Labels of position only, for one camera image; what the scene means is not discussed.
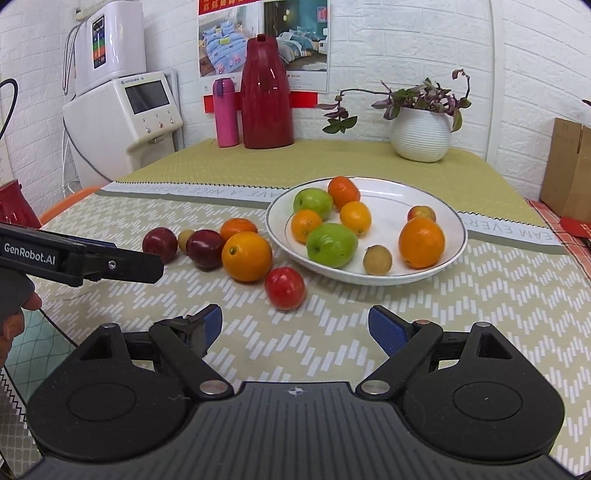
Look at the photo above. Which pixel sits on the cardboard box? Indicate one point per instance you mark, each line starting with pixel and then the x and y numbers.
pixel 565 175

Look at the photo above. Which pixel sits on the deep orange tangerine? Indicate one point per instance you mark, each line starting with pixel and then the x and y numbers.
pixel 238 227
pixel 344 191

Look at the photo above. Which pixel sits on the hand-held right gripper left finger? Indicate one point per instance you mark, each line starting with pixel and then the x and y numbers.
pixel 212 323

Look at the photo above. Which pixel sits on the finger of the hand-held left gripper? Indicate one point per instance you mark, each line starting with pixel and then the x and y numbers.
pixel 104 246
pixel 134 267

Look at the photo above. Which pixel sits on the white plate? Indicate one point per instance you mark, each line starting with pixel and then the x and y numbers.
pixel 388 217

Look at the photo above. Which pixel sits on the wall poster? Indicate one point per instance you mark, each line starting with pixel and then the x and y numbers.
pixel 304 46

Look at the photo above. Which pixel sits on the dark red plum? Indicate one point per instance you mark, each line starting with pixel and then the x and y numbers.
pixel 159 244
pixel 204 249

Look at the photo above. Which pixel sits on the green apple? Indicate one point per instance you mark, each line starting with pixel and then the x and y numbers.
pixel 331 244
pixel 313 203

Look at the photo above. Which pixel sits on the red apple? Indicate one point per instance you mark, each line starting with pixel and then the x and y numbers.
pixel 285 288

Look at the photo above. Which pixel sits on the small olive kiwi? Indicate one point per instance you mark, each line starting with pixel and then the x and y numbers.
pixel 184 241

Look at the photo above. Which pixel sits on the small orange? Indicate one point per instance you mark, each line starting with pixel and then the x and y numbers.
pixel 306 226

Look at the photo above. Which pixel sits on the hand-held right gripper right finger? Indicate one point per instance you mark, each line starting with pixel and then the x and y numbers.
pixel 388 330

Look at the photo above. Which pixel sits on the yellow orange citrus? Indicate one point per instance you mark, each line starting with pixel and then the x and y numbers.
pixel 355 218

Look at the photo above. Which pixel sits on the red envelope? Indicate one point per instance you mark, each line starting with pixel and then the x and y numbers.
pixel 577 226

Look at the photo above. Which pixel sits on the person's left hand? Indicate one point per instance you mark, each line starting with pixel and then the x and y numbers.
pixel 11 332

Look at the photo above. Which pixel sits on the white appliance with screen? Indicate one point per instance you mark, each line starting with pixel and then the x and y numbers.
pixel 106 134

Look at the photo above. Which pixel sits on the orange plastic stool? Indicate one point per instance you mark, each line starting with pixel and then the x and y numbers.
pixel 60 205

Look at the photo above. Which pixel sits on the large orange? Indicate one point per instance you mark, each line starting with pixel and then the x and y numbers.
pixel 247 256
pixel 421 242

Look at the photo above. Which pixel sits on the white water purifier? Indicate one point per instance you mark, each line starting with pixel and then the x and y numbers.
pixel 120 46

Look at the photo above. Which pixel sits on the red plaid cloth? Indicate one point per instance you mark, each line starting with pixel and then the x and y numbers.
pixel 549 217

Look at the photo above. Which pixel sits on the purple plant in white pot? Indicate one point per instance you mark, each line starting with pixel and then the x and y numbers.
pixel 420 138

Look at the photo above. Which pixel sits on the pink bottle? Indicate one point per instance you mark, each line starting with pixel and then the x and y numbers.
pixel 225 120

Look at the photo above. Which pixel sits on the red thermos jug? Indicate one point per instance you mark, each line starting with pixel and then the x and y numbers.
pixel 265 101

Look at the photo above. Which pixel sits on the red yellow plum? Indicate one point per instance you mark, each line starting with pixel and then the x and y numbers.
pixel 421 213

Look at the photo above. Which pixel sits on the brown kiwi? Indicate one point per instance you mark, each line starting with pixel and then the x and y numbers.
pixel 377 260

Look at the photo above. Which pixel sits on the red ribbed pitcher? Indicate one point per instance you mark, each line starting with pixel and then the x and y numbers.
pixel 16 207

